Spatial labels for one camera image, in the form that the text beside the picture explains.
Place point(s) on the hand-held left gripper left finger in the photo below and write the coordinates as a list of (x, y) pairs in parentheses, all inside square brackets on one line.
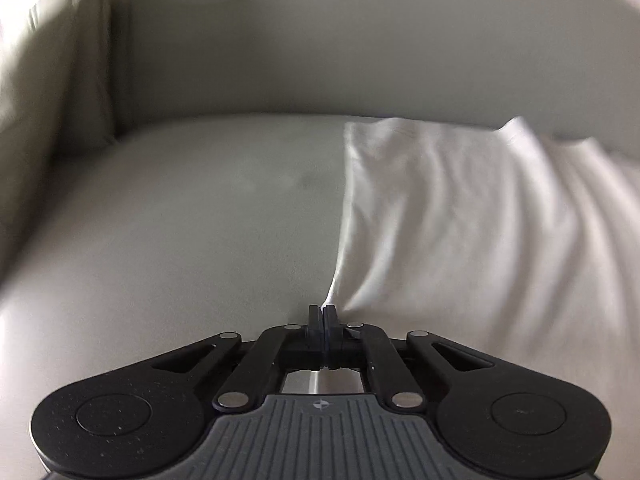
[(315, 332)]

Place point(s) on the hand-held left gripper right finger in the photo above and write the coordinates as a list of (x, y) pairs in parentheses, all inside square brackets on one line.
[(331, 332)]

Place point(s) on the light grey shirt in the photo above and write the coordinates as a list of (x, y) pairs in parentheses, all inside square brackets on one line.
[(475, 230)]

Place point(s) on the grey sofa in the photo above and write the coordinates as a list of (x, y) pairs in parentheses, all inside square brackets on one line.
[(200, 210)]

